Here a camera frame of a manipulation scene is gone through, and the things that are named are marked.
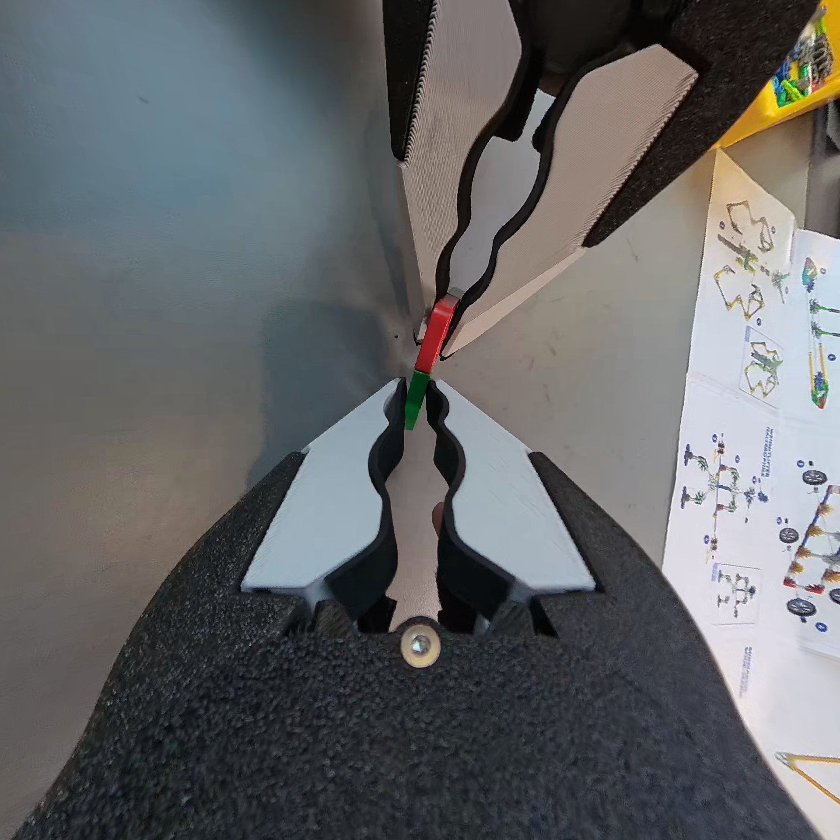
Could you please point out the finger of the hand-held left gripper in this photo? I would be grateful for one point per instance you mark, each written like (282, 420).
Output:
(460, 92)
(617, 145)

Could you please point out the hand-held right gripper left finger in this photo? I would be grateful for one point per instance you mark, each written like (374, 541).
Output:
(322, 512)

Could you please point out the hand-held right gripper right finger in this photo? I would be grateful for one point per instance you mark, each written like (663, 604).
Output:
(512, 512)

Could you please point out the yellow parts bin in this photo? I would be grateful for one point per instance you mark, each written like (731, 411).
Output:
(788, 92)

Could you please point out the red toy connector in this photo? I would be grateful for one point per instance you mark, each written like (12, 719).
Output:
(436, 339)

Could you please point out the grey desk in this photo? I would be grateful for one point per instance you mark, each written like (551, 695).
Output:
(158, 263)

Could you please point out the pile of toy pieces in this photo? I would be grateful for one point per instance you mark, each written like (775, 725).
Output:
(803, 66)

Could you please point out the fold-out toy instruction sheet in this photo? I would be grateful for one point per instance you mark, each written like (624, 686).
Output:
(761, 460)

